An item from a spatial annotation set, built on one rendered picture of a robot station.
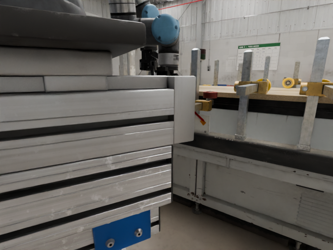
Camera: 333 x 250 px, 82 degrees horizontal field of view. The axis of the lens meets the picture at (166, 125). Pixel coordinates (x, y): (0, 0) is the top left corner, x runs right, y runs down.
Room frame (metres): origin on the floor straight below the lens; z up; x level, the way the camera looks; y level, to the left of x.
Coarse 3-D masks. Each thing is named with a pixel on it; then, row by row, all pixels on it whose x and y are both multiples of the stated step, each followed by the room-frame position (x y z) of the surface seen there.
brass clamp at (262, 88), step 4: (236, 84) 0.89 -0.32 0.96; (240, 84) 0.87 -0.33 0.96; (244, 84) 0.87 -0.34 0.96; (260, 84) 0.83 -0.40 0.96; (264, 84) 0.82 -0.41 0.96; (268, 84) 0.85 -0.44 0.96; (260, 88) 0.83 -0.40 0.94; (264, 88) 0.82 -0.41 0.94; (256, 92) 0.84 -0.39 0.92; (260, 92) 0.83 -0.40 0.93; (264, 92) 0.82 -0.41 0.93
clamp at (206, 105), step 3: (195, 102) 0.99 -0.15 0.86; (198, 102) 0.98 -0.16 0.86; (201, 102) 0.97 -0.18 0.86; (204, 102) 0.97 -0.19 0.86; (207, 102) 0.96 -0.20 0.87; (210, 102) 0.97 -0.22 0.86; (204, 105) 0.96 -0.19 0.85; (207, 105) 0.96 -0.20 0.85; (210, 105) 0.97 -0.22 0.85; (204, 108) 0.96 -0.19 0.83; (207, 108) 0.96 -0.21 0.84; (210, 108) 0.98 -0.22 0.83
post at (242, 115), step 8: (248, 56) 0.87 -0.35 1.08; (248, 64) 0.87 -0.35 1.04; (248, 72) 0.87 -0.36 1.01; (248, 80) 0.86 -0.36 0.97; (240, 96) 0.88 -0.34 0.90; (248, 96) 0.87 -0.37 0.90; (240, 104) 0.88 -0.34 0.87; (240, 112) 0.88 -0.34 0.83; (240, 120) 0.87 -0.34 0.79; (240, 128) 0.87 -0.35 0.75
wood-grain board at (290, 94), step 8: (200, 88) 1.48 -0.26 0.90; (208, 88) 1.48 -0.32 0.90; (216, 88) 1.48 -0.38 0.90; (224, 88) 1.48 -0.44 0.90; (232, 88) 1.48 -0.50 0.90; (272, 88) 1.48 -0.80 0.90; (280, 88) 1.48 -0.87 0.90; (288, 88) 1.48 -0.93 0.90; (296, 88) 1.48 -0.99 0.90; (224, 96) 1.12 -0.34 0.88; (232, 96) 1.10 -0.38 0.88; (256, 96) 1.03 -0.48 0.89; (264, 96) 1.01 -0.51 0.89; (272, 96) 0.99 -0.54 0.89; (280, 96) 0.97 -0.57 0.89; (288, 96) 0.95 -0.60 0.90; (296, 96) 0.93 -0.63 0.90; (304, 96) 0.92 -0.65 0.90
